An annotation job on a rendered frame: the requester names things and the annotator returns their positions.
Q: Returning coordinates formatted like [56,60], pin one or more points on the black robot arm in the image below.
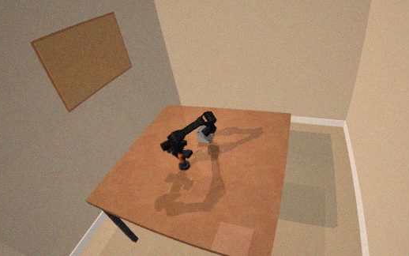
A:
[176,137]

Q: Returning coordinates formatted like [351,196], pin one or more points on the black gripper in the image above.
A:
[186,154]

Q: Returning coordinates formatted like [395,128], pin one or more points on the black round pedestal with short shaft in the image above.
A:
[184,166]

